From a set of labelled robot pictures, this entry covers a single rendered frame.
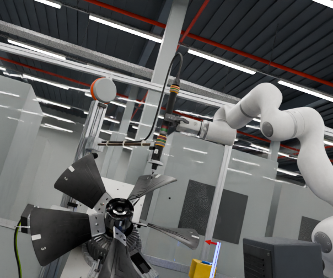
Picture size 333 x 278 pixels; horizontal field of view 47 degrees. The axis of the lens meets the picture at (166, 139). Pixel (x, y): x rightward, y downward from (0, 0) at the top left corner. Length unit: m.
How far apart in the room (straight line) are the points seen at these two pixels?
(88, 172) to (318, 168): 0.99
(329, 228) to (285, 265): 0.38
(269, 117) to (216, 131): 0.44
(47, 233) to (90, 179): 0.32
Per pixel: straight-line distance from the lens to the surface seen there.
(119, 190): 2.09
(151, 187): 1.79
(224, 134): 1.73
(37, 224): 1.61
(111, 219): 1.61
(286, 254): 0.92
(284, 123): 1.32
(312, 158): 1.34
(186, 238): 1.64
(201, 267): 1.94
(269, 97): 1.42
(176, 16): 6.69
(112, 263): 1.51
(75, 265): 1.80
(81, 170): 1.81
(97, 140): 2.20
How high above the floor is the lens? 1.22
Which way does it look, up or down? 12 degrees up
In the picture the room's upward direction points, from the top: 14 degrees clockwise
